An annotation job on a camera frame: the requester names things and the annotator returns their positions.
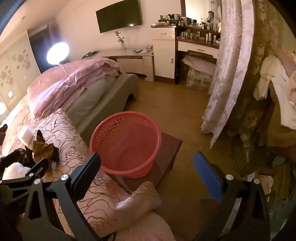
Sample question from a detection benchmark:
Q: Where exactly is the brown crumpled wrapper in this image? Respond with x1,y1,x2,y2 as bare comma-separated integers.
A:
32,129,61,168

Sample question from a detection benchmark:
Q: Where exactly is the dark purple plush toy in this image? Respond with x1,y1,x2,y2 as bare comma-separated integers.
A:
0,123,8,145

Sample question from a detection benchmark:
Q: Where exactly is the pink cloth covered chair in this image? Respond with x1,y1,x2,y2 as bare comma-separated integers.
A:
181,50,218,76

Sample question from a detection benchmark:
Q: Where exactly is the ring light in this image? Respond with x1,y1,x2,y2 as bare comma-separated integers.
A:
46,42,70,65

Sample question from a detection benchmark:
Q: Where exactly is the dark wooden stool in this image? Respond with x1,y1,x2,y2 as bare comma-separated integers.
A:
110,132,184,195

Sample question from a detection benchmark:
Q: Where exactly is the dark wooden dressing table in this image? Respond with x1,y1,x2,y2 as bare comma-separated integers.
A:
174,25,221,85

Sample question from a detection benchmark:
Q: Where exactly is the pink patterned curtain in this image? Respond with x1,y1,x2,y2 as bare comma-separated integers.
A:
201,0,255,149

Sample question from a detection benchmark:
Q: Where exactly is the rose patterned blanket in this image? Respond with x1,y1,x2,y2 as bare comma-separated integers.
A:
23,108,162,239

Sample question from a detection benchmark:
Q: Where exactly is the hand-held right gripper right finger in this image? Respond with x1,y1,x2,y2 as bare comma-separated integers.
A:
193,151,271,241

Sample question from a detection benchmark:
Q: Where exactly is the white cabinet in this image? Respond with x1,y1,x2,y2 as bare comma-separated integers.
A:
151,27,177,85

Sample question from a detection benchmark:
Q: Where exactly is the flower decorated wardrobe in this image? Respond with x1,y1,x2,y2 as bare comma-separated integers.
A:
0,31,42,121

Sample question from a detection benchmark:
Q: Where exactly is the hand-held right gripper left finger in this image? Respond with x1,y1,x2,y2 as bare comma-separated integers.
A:
23,152,102,241

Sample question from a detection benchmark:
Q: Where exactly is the dressing table mirror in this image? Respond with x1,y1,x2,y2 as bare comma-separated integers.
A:
180,0,222,26

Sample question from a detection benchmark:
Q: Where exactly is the dark door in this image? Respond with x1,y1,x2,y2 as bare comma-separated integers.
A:
27,23,70,74

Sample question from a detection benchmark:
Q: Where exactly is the wall mounted television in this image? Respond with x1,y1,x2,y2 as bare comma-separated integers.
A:
95,0,142,33

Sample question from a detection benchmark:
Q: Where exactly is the white tissue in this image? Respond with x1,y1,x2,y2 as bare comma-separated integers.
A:
2,162,31,179

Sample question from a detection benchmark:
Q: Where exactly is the row of cosmetic bottles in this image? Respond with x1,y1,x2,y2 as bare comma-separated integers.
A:
158,13,221,43

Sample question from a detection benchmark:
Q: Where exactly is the bed with pink floral sheet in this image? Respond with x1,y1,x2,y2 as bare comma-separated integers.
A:
0,72,140,158

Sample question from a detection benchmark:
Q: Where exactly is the white curved desk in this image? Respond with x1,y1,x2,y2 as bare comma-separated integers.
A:
82,47,155,82

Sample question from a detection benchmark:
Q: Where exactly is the pink rose in vase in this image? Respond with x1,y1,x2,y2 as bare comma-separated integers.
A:
114,31,127,49

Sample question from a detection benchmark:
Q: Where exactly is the red plastic basket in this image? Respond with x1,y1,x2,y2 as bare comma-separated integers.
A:
90,111,162,179

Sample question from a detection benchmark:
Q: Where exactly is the folded pink quilt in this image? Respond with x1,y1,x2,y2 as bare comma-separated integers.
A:
26,57,122,118

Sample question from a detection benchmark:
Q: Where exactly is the stack of wrapped cartons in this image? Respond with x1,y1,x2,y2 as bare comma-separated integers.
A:
186,70,214,90

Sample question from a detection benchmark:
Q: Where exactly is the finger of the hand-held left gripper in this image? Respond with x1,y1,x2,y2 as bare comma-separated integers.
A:
5,159,49,186
0,149,25,173

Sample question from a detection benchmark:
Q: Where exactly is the white fluffy rug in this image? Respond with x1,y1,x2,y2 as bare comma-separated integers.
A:
113,212,178,241

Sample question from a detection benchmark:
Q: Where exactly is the black plastic bag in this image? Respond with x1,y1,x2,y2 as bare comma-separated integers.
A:
20,147,36,168

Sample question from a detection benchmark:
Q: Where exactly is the hanging yellow garment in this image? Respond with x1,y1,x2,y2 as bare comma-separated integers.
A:
266,88,296,149

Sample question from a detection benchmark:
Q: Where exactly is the olive patterned curtain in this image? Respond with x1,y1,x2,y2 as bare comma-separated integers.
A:
225,0,286,179

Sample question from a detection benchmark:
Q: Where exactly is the hanging white garment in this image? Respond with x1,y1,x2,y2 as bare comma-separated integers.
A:
253,49,296,128

